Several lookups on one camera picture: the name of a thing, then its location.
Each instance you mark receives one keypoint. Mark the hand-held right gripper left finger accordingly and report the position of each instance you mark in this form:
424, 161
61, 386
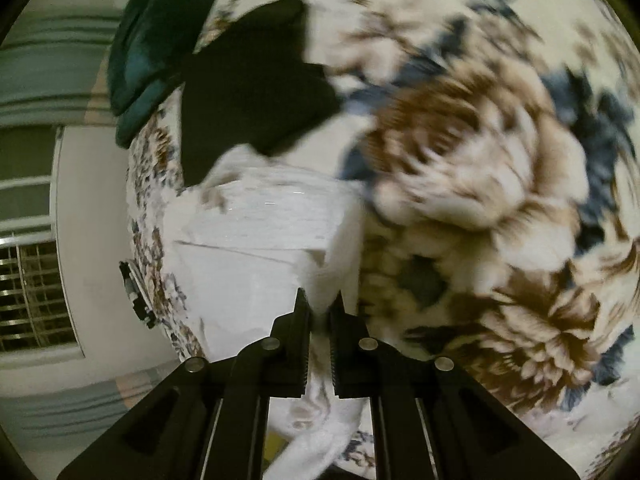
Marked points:
298, 340

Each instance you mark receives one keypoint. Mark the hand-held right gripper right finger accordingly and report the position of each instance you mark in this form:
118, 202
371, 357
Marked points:
345, 345

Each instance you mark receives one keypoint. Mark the white small garment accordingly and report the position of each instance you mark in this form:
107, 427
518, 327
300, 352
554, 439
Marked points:
260, 260

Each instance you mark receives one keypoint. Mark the small black device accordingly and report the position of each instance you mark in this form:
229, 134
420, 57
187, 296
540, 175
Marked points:
135, 290

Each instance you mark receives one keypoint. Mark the floral printed bed sheet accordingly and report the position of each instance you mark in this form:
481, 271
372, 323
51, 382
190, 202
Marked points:
475, 185

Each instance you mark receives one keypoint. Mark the black cloth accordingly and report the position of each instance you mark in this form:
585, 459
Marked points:
250, 90

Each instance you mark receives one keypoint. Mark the window grille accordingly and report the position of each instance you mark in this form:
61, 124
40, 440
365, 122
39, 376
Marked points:
32, 295

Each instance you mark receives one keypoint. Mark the dark teal cloth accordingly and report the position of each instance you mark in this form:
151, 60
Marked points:
150, 45

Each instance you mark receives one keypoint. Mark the striped curtain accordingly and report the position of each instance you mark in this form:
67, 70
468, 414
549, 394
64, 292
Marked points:
45, 65

